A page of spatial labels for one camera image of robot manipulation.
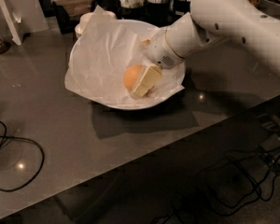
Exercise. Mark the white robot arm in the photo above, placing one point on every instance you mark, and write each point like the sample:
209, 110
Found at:
211, 22

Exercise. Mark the white slanted board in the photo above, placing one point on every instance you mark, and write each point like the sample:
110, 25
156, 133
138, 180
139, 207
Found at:
13, 22

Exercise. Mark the orange fruit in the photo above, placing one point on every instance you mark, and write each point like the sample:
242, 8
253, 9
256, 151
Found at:
131, 75

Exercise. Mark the white paper liner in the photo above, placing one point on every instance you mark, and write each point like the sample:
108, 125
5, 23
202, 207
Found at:
102, 59

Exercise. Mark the black wooden tray holder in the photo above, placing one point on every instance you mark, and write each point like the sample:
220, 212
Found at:
68, 12

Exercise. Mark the white bowl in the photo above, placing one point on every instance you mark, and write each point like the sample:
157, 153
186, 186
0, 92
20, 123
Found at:
127, 104

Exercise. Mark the black cup with napkins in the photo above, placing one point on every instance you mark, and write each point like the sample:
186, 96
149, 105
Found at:
132, 9

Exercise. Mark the black cup with sticks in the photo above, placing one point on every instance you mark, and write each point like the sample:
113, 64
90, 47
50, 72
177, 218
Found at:
157, 12

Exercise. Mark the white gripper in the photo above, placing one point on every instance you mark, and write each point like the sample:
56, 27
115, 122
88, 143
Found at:
160, 52

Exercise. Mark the black cup with packets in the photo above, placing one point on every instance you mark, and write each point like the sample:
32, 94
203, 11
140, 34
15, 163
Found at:
181, 3

